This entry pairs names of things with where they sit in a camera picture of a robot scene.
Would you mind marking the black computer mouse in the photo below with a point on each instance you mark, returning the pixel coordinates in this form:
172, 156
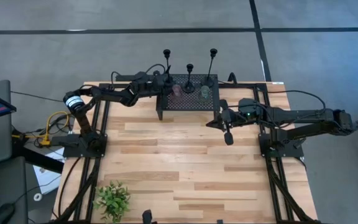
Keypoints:
2, 214

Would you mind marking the small green potted plant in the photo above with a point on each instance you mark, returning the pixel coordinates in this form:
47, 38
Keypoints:
113, 200

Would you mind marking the short black candlestick holder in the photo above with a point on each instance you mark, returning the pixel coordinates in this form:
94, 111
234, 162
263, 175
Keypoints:
190, 67

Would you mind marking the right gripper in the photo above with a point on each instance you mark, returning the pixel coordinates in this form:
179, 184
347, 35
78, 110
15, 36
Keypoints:
239, 113

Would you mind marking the white paper sheet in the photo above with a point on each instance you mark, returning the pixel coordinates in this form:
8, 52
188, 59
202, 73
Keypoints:
47, 180

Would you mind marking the black aluminium table frame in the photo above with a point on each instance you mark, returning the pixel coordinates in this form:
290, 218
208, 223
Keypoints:
244, 85

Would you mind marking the pink ribbed glass candle holder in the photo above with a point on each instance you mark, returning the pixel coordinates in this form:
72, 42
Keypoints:
177, 90

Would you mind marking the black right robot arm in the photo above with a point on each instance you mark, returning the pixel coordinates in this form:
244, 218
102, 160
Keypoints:
306, 119

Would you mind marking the black stand base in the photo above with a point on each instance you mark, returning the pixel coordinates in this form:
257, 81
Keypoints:
42, 160

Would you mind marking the black perforated metal shelf riser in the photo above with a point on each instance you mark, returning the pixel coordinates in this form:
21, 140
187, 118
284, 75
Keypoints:
191, 104

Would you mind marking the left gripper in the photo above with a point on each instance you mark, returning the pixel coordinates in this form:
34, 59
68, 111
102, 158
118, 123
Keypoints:
145, 85

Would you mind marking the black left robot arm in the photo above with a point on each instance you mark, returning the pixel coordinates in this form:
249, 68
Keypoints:
110, 95

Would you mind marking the tall black candlestick holder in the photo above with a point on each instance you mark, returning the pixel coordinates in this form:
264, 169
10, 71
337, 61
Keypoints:
166, 53
213, 52

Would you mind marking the white tape roll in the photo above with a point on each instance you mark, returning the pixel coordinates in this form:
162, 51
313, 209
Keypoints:
34, 197

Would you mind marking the green ribbed glass candle holder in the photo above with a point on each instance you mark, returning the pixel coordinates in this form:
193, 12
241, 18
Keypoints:
204, 92

